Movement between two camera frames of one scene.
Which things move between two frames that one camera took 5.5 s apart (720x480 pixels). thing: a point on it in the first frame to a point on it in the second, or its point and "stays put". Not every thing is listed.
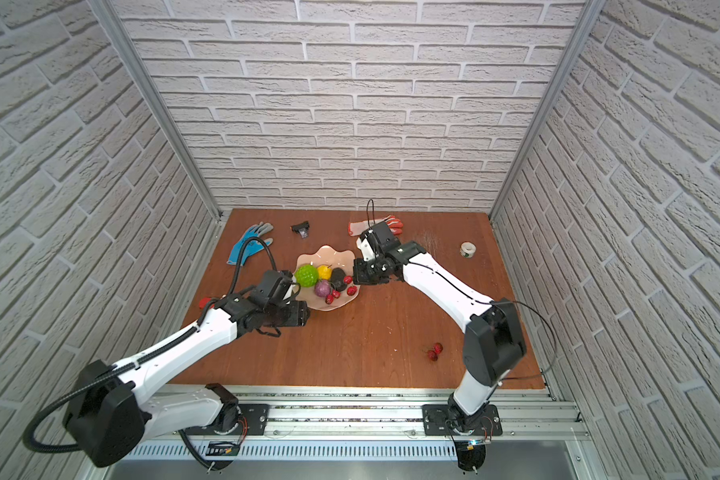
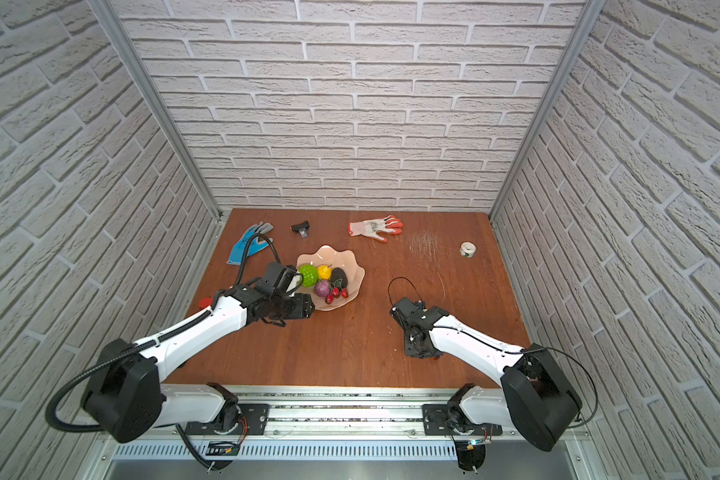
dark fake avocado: x=337 y=279 stays put
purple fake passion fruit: x=322 y=288 stays put
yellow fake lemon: x=324 y=272 stays put
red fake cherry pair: x=351 y=291 to x=336 y=292
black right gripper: x=361 y=275 to x=409 y=348
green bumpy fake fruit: x=307 y=275 stays put
